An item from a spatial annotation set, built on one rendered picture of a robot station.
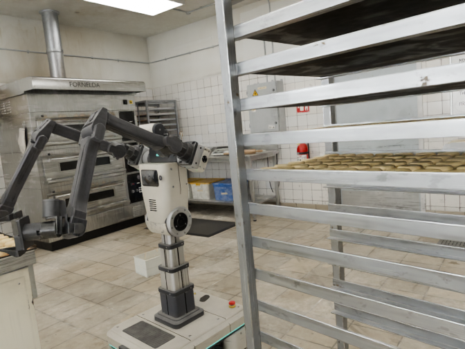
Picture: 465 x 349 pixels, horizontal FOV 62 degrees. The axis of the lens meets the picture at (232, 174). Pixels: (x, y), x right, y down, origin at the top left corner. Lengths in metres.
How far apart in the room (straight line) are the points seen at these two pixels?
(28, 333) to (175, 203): 0.85
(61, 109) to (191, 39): 2.60
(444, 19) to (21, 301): 1.50
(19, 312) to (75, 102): 3.88
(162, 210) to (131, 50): 5.46
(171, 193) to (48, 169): 3.15
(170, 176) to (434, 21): 1.46
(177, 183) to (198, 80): 4.68
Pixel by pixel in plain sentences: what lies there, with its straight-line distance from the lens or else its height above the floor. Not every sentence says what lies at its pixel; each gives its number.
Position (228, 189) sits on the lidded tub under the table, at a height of 0.40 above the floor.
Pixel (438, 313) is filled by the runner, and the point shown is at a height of 0.68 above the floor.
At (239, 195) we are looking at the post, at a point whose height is 1.09.
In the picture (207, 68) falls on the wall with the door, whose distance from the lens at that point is 6.45.
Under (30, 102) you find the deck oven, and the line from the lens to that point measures 4.98.
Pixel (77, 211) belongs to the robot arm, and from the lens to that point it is 1.42.
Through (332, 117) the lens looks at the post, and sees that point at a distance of 1.34.
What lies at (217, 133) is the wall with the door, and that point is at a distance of 6.33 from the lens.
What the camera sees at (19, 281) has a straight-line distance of 1.60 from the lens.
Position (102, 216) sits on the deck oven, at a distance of 5.40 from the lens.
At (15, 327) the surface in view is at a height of 0.64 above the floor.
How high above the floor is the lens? 1.27
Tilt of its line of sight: 7 degrees down
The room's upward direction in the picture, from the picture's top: 5 degrees counter-clockwise
